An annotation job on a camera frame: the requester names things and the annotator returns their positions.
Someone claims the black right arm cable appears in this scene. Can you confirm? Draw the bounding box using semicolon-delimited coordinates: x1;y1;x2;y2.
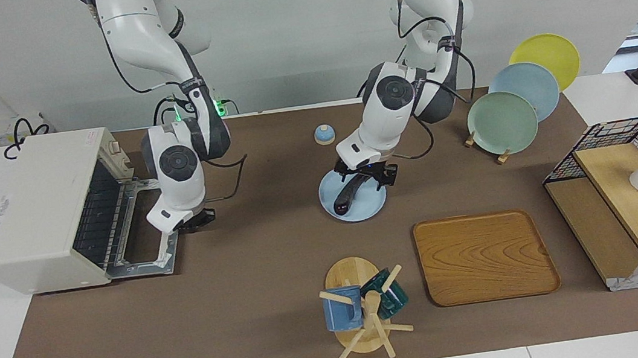
91;0;253;214

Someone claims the light blue plate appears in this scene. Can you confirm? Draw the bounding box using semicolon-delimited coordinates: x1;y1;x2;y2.
316;162;390;226

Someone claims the yellow plate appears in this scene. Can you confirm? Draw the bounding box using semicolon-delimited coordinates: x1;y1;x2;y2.
506;30;584;98

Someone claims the white toaster oven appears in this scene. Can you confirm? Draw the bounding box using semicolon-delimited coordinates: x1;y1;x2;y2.
0;125;146;299

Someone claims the metal oven rack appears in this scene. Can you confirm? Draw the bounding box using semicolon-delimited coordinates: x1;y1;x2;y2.
63;156;144;271

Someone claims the dark purple eggplant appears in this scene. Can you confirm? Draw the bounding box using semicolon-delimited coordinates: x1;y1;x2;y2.
330;174;375;215

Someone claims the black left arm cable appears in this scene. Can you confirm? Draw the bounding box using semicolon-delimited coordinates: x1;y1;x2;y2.
375;0;485;162

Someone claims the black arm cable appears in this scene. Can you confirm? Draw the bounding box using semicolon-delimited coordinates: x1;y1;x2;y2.
91;0;253;214
375;0;485;162

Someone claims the blue mug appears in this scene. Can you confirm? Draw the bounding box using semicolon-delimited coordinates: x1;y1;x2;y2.
321;285;366;333

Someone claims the small blue bell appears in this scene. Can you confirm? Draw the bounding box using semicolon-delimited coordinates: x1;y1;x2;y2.
313;124;337;147

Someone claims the black oven power cord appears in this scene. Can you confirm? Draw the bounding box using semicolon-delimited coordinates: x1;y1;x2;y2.
0;114;53;161

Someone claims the wooden mug tree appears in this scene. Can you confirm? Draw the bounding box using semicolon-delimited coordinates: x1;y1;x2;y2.
315;250;418;358

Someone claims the green plate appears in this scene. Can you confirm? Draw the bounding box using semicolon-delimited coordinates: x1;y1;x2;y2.
463;87;543;160

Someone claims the wooden tray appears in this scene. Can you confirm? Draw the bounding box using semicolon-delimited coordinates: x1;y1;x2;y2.
411;205;563;310

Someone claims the glass oven door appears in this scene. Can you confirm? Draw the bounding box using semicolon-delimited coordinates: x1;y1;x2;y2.
97;173;186;283

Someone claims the black wire basket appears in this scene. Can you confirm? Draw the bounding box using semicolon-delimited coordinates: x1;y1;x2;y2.
536;117;638;254

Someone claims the wooden plate rack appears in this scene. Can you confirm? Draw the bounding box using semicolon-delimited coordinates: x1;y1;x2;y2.
463;127;512;168

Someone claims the black base cable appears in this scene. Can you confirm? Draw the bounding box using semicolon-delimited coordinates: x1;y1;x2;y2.
354;74;378;99
150;95;179;127

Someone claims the brown table mat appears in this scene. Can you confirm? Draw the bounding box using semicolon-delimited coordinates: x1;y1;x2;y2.
0;67;638;358

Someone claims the dark green mug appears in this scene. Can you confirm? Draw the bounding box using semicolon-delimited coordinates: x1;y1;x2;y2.
358;266;411;322

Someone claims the blue plate in rack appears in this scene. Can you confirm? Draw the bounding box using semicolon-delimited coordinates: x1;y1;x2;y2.
485;58;564;128

